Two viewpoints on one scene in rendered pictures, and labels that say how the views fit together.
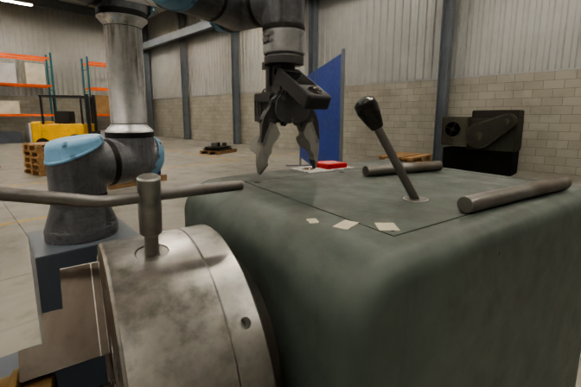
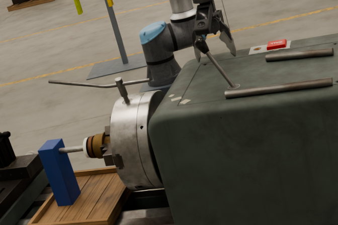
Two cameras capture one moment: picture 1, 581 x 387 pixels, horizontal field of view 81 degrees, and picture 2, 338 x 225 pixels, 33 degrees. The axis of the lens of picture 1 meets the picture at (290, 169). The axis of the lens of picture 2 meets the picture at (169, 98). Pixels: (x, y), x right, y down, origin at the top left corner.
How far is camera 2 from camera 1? 146 cm
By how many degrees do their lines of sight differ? 52
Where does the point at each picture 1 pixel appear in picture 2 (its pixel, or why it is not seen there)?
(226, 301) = (138, 120)
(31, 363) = (107, 130)
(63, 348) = not seen: hidden behind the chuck
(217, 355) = (132, 134)
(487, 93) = not seen: outside the picture
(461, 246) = (194, 112)
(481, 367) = (226, 162)
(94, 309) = not seen: hidden behind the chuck
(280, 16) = not seen: outside the picture
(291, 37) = not seen: outside the picture
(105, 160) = (166, 38)
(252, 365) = (141, 139)
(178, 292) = (126, 115)
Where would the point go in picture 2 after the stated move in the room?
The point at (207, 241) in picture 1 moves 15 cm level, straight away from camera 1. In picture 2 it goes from (144, 99) to (170, 80)
